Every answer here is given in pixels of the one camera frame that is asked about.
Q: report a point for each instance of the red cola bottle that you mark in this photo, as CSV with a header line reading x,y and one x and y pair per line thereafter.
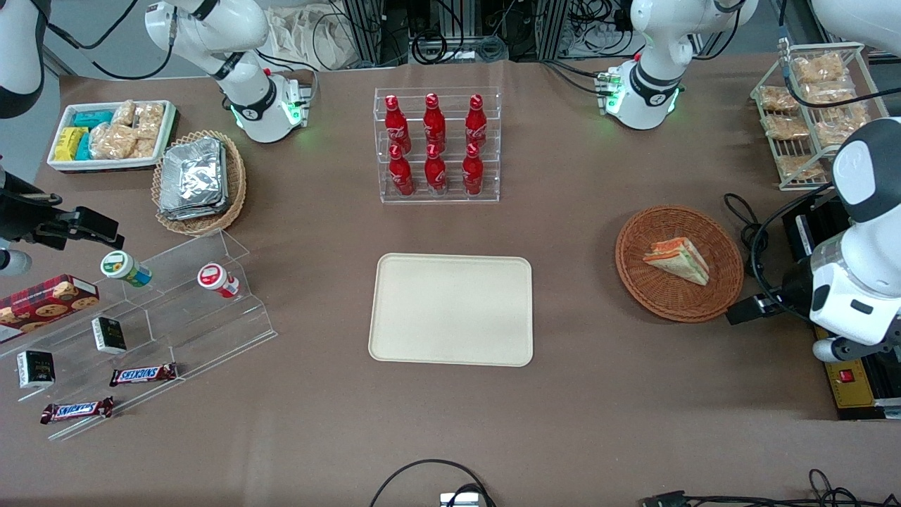
x,y
472,174
434,120
401,176
436,174
476,121
396,123

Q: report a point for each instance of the red lid snack cup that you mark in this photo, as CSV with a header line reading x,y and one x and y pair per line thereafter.
x,y
215,279

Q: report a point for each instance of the black machine with yellow panel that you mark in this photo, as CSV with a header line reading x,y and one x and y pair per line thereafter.
x,y
855,394

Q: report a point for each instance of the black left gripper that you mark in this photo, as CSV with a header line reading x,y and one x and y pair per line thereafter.
x,y
794,290

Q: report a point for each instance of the white rectangular snack tray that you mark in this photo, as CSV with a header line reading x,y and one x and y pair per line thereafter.
x,y
165,134

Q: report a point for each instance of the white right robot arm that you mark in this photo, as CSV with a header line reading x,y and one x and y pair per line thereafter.
x,y
250,84

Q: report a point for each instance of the clear acrylic tiered stand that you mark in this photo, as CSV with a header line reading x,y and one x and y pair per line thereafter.
x,y
204,331

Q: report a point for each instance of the clear acrylic bottle rack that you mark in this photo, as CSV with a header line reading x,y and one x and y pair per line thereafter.
x,y
450,201

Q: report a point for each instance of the small silver device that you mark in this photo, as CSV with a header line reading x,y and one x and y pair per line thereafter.
x,y
461,501

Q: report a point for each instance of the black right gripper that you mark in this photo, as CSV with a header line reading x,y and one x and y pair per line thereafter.
x,y
20,217

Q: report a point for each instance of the beige cloth bag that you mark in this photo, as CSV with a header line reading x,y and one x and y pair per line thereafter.
x,y
310,39

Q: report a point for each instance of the green lid snack cup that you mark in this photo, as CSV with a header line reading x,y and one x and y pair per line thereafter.
x,y
123,267

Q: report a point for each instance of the small black box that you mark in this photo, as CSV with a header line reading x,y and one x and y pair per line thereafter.
x,y
109,336
35,369

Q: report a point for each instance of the clear bag of crackers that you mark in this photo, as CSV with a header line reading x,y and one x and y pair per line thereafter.
x,y
820,68
799,167
830,94
838,127
786,127
778,98

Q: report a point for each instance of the rice cracker bag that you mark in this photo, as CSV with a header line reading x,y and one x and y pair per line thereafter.
x,y
124,113
149,120
112,141
144,148

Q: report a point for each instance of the triangular sandwich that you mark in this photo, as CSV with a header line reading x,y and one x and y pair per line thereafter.
x,y
679,260

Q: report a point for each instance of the silver connector box green lights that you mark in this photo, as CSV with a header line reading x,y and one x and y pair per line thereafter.
x,y
299,102
609,88

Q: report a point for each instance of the silver foil packs stack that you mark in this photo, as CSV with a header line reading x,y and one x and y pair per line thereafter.
x,y
191,179

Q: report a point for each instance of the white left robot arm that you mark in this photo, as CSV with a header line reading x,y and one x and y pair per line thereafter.
x,y
654,84

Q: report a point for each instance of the brown wicker basket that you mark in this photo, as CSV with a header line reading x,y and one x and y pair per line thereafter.
x,y
676,299

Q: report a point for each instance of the snickers bar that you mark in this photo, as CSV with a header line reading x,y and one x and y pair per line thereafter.
x,y
76,410
143,374

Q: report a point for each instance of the red cookie box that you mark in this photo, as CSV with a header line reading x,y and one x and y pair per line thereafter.
x,y
42,303

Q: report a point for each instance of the light wicker basket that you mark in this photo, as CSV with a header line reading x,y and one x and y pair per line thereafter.
x,y
236,183

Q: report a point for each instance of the beige plastic tray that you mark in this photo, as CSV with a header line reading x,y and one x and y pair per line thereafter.
x,y
450,310

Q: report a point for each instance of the small teal snack packet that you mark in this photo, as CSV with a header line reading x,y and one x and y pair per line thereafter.
x,y
84,146

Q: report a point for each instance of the yellow snack packet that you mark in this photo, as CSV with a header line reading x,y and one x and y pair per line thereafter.
x,y
69,143

